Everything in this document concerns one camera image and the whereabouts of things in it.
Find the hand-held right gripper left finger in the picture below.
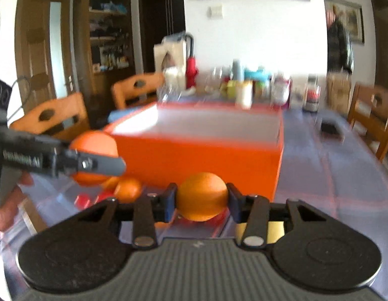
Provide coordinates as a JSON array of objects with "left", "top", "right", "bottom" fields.
[{"left": 73, "top": 183, "right": 178, "bottom": 250}]

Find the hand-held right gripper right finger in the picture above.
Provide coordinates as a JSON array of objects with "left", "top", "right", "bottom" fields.
[{"left": 227, "top": 183, "right": 331, "bottom": 248}]

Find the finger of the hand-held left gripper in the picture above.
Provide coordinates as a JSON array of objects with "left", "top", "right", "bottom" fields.
[{"left": 61, "top": 149, "right": 126, "bottom": 178}]

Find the large orange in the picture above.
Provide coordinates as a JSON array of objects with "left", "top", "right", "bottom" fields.
[{"left": 69, "top": 131, "right": 119, "bottom": 186}]

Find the small red tomato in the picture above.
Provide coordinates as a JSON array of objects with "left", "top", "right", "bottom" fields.
[
  {"left": 95, "top": 191, "right": 115, "bottom": 204},
  {"left": 74, "top": 194, "right": 91, "bottom": 209}
]

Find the small tangerine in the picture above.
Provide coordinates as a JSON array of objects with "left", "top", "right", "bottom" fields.
[
  {"left": 114, "top": 178, "right": 142, "bottom": 204},
  {"left": 176, "top": 172, "right": 229, "bottom": 222}
]

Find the orange cardboard box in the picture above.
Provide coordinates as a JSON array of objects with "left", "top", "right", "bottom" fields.
[{"left": 102, "top": 102, "right": 285, "bottom": 203}]

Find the person's left hand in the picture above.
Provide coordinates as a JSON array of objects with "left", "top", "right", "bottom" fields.
[{"left": 0, "top": 176, "right": 35, "bottom": 233}]

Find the wooden chair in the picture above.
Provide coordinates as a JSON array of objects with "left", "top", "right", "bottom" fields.
[
  {"left": 112, "top": 73, "right": 166, "bottom": 110},
  {"left": 347, "top": 83, "right": 388, "bottom": 164},
  {"left": 9, "top": 92, "right": 91, "bottom": 141}
]

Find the blue plastic bag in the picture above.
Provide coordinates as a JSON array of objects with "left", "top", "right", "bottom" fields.
[{"left": 108, "top": 108, "right": 142, "bottom": 123}]

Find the dark wooden shelf cabinet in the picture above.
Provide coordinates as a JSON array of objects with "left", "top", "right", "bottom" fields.
[{"left": 86, "top": 0, "right": 136, "bottom": 123}]

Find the wooden door with glass panel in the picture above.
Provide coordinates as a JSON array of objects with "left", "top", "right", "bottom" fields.
[{"left": 16, "top": 0, "right": 89, "bottom": 123}]

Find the white lidded container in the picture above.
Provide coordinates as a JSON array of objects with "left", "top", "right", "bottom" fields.
[{"left": 236, "top": 82, "right": 254, "bottom": 109}]

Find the yellow-green mug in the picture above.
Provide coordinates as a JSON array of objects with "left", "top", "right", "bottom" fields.
[{"left": 220, "top": 80, "right": 241, "bottom": 98}]

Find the smartphone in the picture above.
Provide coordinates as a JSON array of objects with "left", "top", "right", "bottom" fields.
[{"left": 319, "top": 120, "right": 342, "bottom": 140}]

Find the white supplement bottle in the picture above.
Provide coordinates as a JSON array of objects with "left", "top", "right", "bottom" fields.
[{"left": 272, "top": 73, "right": 292, "bottom": 106}]

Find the clear glass jar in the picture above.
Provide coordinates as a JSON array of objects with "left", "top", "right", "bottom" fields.
[{"left": 210, "top": 67, "right": 225, "bottom": 93}]

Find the white paper bag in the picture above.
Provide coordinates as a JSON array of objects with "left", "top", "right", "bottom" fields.
[{"left": 153, "top": 40, "right": 187, "bottom": 79}]

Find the teal cooking pot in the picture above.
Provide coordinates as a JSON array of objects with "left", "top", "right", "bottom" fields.
[{"left": 244, "top": 67, "right": 273, "bottom": 83}]

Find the red folded umbrella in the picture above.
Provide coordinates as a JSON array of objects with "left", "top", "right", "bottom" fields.
[{"left": 184, "top": 33, "right": 200, "bottom": 90}]

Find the grey-blue thermos bottle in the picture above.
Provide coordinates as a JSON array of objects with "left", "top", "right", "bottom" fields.
[{"left": 232, "top": 59, "right": 245, "bottom": 82}]

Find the dark bottle white cap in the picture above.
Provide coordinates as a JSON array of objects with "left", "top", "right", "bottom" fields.
[{"left": 302, "top": 74, "right": 322, "bottom": 114}]

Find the dark brown door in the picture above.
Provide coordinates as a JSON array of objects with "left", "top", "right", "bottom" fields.
[{"left": 138, "top": 0, "right": 186, "bottom": 73}]

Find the brown cardboard box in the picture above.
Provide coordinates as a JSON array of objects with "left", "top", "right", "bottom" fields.
[{"left": 326, "top": 72, "right": 353, "bottom": 111}]

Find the dark hanging coat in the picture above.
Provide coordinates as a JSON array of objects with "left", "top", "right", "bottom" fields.
[{"left": 327, "top": 9, "right": 355, "bottom": 73}]

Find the small framed painting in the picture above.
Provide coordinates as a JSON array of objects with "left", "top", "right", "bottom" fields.
[{"left": 324, "top": 0, "right": 365, "bottom": 45}]

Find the thin grey cable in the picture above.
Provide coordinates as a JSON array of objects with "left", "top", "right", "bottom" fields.
[{"left": 8, "top": 77, "right": 32, "bottom": 121}]

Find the white wall switch panel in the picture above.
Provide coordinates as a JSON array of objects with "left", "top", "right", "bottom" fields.
[{"left": 207, "top": 5, "right": 224, "bottom": 19}]

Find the dark wooden door frame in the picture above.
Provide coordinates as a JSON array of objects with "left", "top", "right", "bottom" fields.
[{"left": 371, "top": 0, "right": 388, "bottom": 98}]

